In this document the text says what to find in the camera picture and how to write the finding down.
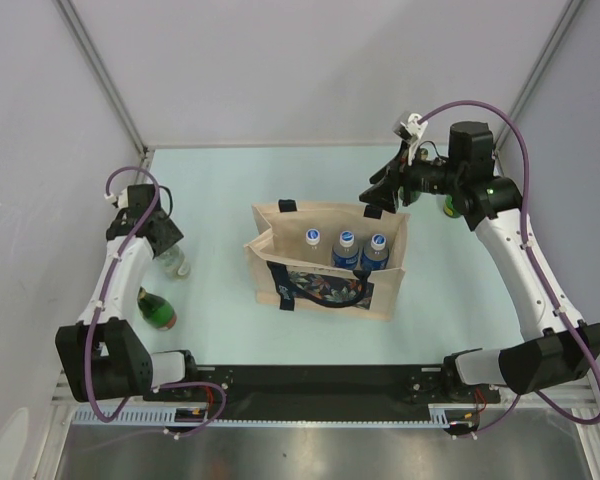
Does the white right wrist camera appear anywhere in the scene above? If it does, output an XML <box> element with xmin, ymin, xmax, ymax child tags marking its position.
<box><xmin>393</xmin><ymin>111</ymin><xmax>428</xmax><ymax>166</ymax></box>

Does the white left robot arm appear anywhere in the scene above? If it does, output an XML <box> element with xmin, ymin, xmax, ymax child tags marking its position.
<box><xmin>55</xmin><ymin>184</ymin><xmax>201</xmax><ymax>403</ymax></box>

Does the beige canvas tote bag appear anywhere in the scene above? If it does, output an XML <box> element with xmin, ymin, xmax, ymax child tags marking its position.
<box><xmin>244</xmin><ymin>200</ymin><xmax>410</xmax><ymax>321</ymax></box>

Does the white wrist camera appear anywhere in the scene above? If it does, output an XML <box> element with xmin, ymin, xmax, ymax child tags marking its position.
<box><xmin>393</xmin><ymin>111</ymin><xmax>428</xmax><ymax>166</ymax></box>
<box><xmin>104</xmin><ymin>188</ymin><xmax>129</xmax><ymax>210</ymax></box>

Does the white slotted cable duct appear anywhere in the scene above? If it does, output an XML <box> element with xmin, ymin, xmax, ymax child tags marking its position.
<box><xmin>74</xmin><ymin>402</ymin><xmax>481</xmax><ymax>429</ymax></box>

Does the Pocari Sweat bottle labelled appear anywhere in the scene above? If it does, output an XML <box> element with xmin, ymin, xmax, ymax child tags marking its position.
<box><xmin>360</xmin><ymin>233</ymin><xmax>389</xmax><ymax>271</ymax></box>

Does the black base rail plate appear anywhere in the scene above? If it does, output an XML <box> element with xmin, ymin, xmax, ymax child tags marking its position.
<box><xmin>142</xmin><ymin>363</ymin><xmax>501</xmax><ymax>421</ymax></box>

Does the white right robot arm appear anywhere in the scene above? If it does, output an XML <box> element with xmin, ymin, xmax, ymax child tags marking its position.
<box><xmin>359</xmin><ymin>114</ymin><xmax>600</xmax><ymax>401</ymax></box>

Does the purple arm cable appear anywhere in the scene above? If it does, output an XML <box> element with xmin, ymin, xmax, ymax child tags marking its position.
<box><xmin>419</xmin><ymin>99</ymin><xmax>600</xmax><ymax>440</ymax></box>
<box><xmin>87</xmin><ymin>166</ymin><xmax>227</xmax><ymax>441</ymax></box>

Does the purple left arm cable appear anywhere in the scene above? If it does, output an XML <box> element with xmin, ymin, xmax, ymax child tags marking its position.
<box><xmin>87</xmin><ymin>166</ymin><xmax>227</xmax><ymax>441</ymax></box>

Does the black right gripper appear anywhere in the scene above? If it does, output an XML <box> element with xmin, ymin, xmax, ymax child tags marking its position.
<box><xmin>360</xmin><ymin>138</ymin><xmax>464</xmax><ymax>214</ymax></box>

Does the green Perrier bottle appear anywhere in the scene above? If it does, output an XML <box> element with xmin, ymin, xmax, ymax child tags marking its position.
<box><xmin>443</xmin><ymin>195</ymin><xmax>462</xmax><ymax>219</ymax></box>
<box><xmin>400</xmin><ymin>187</ymin><xmax>421</xmax><ymax>207</ymax></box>

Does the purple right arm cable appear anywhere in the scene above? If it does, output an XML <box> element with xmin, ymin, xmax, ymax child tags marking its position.
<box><xmin>419</xmin><ymin>99</ymin><xmax>600</xmax><ymax>440</ymax></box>

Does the Pocari Sweat bottle clear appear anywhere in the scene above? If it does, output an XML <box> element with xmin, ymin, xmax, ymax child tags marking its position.
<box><xmin>305</xmin><ymin>228</ymin><xmax>323</xmax><ymax>264</ymax></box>

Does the green bottle red label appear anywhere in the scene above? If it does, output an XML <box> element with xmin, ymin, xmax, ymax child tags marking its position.
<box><xmin>137</xmin><ymin>287</ymin><xmax>177</xmax><ymax>330</ymax></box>

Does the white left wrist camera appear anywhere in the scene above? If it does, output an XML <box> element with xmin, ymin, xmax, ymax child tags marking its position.
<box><xmin>104</xmin><ymin>188</ymin><xmax>129</xmax><ymax>210</ymax></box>

